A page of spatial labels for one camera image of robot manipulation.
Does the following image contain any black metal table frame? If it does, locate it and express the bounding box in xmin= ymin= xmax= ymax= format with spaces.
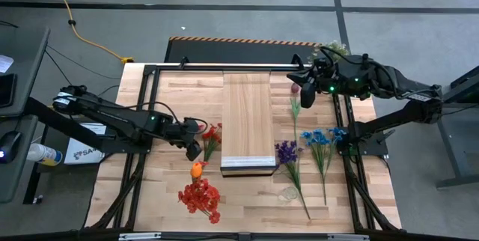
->
xmin=84 ymin=63 xmax=403 ymax=241

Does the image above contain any white spray bottle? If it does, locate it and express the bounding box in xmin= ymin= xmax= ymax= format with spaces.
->
xmin=26 ymin=142 xmax=64 ymax=167

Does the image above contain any dark red tulip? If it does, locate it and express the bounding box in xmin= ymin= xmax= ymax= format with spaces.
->
xmin=290 ymin=82 xmax=303 ymax=143

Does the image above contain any blue flower bunch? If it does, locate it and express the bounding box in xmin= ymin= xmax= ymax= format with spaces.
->
xmin=300 ymin=127 xmax=348 ymax=207

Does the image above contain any dark metal equipment stand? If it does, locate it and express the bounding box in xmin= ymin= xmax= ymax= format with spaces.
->
xmin=436 ymin=64 xmax=479 ymax=189

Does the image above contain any white paper sheet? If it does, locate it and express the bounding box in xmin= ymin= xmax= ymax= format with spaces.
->
xmin=0 ymin=54 xmax=15 ymax=74

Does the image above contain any clear glass vase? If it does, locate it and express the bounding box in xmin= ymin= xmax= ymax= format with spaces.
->
xmin=278 ymin=185 xmax=299 ymax=201

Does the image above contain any orange tulip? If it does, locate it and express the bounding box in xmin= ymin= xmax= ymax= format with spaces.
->
xmin=189 ymin=162 xmax=204 ymax=180

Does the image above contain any yellow floor cable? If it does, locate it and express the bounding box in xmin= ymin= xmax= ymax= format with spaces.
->
xmin=43 ymin=0 xmax=135 ymax=65

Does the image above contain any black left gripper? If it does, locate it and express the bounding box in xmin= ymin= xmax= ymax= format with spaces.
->
xmin=165 ymin=118 xmax=204 ymax=162

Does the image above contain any purple flower bunch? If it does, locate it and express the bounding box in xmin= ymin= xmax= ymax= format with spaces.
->
xmin=275 ymin=139 xmax=311 ymax=220

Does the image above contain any white printed box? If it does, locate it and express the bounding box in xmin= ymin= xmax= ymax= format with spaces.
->
xmin=63 ymin=123 xmax=108 ymax=165

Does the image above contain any black hazard-striped floor mat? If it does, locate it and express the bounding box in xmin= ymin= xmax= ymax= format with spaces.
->
xmin=164 ymin=36 xmax=322 ymax=64

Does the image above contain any wooden shelf with black legs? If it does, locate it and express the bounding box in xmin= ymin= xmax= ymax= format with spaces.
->
xmin=220 ymin=71 xmax=277 ymax=177

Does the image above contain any grey side desk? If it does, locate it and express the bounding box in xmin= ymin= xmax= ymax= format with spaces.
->
xmin=0 ymin=27 xmax=51 ymax=204

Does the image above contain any black floor cable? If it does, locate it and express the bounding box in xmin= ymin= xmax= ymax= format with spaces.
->
xmin=44 ymin=44 xmax=120 ymax=88

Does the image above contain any small red flower bunch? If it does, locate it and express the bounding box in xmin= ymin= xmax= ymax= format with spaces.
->
xmin=201 ymin=122 xmax=223 ymax=162

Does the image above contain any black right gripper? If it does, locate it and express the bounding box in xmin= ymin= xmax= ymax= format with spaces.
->
xmin=287 ymin=58 xmax=338 ymax=109

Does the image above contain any potted green white-flowered plant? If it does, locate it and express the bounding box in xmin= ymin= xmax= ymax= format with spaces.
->
xmin=308 ymin=40 xmax=351 ymax=64

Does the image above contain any black computer mouse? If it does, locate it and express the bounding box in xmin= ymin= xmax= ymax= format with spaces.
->
xmin=0 ymin=130 xmax=22 ymax=165

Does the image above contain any silver metal bracket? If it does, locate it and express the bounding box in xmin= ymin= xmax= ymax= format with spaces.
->
xmin=118 ymin=232 xmax=162 ymax=241
xmin=327 ymin=233 xmax=370 ymax=241

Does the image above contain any large red flower bunch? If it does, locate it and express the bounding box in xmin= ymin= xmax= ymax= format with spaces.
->
xmin=177 ymin=161 xmax=222 ymax=225

